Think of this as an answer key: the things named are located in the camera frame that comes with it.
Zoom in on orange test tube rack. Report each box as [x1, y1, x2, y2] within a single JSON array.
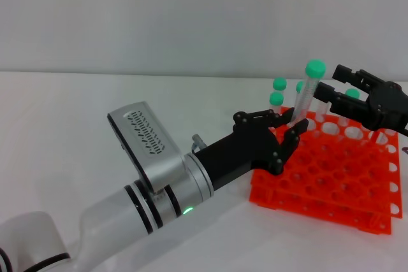
[[248, 106, 404, 236]]

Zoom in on black wrist cable silver plug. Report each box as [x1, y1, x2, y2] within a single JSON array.
[[191, 134, 207, 152]]

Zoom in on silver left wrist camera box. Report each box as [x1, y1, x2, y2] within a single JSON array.
[[106, 101, 189, 192]]

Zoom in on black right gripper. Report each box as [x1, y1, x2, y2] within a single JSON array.
[[314, 64, 408, 136]]

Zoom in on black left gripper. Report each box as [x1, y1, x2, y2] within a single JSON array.
[[194, 108, 309, 191]]

